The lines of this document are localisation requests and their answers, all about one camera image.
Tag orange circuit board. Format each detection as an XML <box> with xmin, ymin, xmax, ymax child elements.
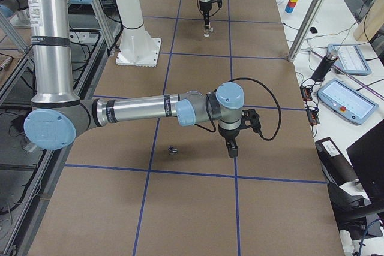
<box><xmin>300</xmin><ymin>85</ymin><xmax>319</xmax><ymax>126</ymax></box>

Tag black water bottle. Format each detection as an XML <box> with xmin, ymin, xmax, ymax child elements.
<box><xmin>311</xmin><ymin>50</ymin><xmax>338</xmax><ymax>82</ymax></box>

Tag stacked coloured toy blocks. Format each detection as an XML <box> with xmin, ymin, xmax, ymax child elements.
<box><xmin>284</xmin><ymin>0</ymin><xmax>298</xmax><ymax>13</ymax></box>

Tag silver metal PPR valve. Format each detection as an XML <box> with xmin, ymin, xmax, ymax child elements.
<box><xmin>168</xmin><ymin>145</ymin><xmax>178</xmax><ymax>155</ymax></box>

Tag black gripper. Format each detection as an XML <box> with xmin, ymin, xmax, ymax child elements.
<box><xmin>218</xmin><ymin>119</ymin><xmax>241</xmax><ymax>158</ymax></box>
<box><xmin>199</xmin><ymin>1</ymin><xmax>212</xmax><ymax>27</ymax></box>

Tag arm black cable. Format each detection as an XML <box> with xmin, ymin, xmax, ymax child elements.
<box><xmin>206</xmin><ymin>77</ymin><xmax>282</xmax><ymax>141</ymax></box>

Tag near teach pendant tablet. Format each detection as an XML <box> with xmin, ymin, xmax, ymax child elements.
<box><xmin>317</xmin><ymin>78</ymin><xmax>379</xmax><ymax>125</ymax></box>

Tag far teach pendant tablet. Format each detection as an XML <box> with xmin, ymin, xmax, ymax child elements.
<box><xmin>328</xmin><ymin>44</ymin><xmax>371</xmax><ymax>76</ymax></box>

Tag aluminium frame post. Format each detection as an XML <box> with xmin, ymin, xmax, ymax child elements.
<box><xmin>287</xmin><ymin>0</ymin><xmax>324</xmax><ymax>62</ymax></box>

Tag white camera pole base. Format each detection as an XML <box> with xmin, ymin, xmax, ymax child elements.
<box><xmin>115</xmin><ymin>0</ymin><xmax>161</xmax><ymax>67</ymax></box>

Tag brown paper table cover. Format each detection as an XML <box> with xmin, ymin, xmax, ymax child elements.
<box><xmin>29</xmin><ymin>0</ymin><xmax>343</xmax><ymax>255</ymax></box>

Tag teach pendant tablet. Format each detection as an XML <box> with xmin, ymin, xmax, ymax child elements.
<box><xmin>317</xmin><ymin>78</ymin><xmax>379</xmax><ymax>125</ymax></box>
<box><xmin>328</xmin><ymin>44</ymin><xmax>371</xmax><ymax>76</ymax></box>

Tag black monitor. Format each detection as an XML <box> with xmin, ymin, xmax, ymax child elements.
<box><xmin>347</xmin><ymin>121</ymin><xmax>383</xmax><ymax>201</ymax></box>

